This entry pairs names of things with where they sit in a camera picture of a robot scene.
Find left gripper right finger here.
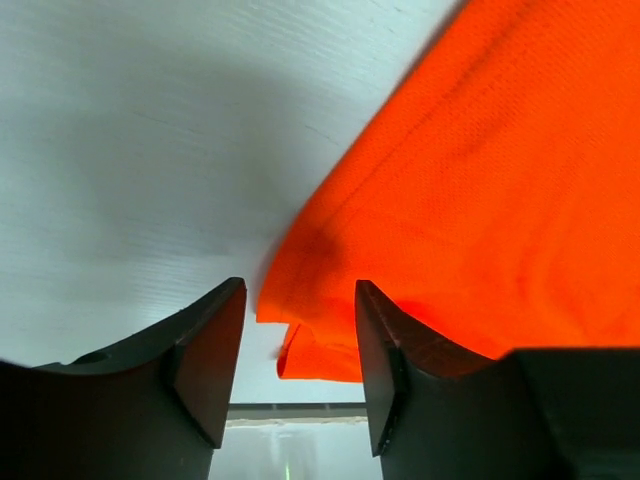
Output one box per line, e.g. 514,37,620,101
355,281,639,479

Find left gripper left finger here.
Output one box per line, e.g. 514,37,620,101
1,277,247,479

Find orange shorts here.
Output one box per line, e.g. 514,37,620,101
257,1,639,382

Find front aluminium rail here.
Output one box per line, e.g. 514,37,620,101
227,402,367,421

